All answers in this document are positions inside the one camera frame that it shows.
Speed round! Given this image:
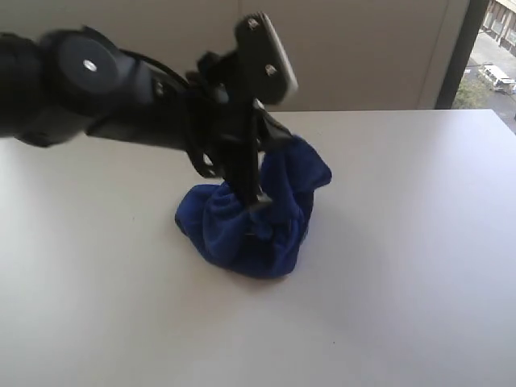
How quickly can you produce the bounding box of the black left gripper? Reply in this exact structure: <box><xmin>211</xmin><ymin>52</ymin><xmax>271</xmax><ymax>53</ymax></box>
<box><xmin>185</xmin><ymin>51</ymin><xmax>293</xmax><ymax>211</ymax></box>

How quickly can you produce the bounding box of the blue microfiber towel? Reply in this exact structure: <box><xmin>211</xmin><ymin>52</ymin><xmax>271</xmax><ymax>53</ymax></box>
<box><xmin>174</xmin><ymin>136</ymin><xmax>332</xmax><ymax>280</ymax></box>

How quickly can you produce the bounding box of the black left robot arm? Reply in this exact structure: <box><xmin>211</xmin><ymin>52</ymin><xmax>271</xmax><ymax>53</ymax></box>
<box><xmin>1</xmin><ymin>26</ymin><xmax>293</xmax><ymax>210</ymax></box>

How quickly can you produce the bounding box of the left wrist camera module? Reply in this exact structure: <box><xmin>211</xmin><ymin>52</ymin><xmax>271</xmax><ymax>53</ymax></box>
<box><xmin>235</xmin><ymin>12</ymin><xmax>298</xmax><ymax>106</ymax></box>

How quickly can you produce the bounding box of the dark window frame post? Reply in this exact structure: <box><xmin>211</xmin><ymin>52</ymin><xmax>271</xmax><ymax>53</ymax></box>
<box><xmin>435</xmin><ymin>0</ymin><xmax>489</xmax><ymax>110</ymax></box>

